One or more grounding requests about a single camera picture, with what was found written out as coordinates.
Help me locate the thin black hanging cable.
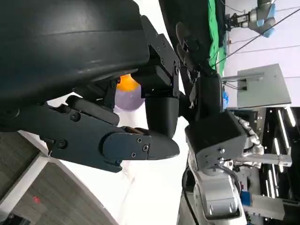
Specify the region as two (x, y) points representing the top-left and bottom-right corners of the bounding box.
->
(214, 7), (300, 68)

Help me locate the lilac plate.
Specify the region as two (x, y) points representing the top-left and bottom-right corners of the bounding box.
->
(114, 84), (145, 111)

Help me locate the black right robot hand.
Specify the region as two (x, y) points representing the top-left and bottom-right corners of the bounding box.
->
(175, 22), (223, 128)

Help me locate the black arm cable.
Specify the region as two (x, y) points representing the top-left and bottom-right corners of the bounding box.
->
(182, 168), (196, 225)

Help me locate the grey metal box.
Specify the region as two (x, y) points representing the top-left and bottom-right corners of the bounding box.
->
(221, 63), (293, 109)

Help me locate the white table frame bar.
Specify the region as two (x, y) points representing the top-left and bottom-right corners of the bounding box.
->
(0, 154), (50, 200)

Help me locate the black rack with light strips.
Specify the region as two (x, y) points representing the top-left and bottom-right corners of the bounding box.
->
(255, 106), (300, 225)

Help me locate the green cloth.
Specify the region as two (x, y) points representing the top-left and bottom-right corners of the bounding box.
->
(207, 0), (227, 77)

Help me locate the orange and white bread roll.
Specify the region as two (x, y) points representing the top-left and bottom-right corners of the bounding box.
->
(116, 74), (141, 92)

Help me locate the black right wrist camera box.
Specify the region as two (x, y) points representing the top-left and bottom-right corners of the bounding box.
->
(184, 109), (248, 170)

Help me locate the silver ribbed hose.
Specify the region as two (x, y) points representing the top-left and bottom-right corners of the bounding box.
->
(238, 116), (263, 156)

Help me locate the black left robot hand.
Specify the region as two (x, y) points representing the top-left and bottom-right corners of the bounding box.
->
(0, 0), (181, 174)

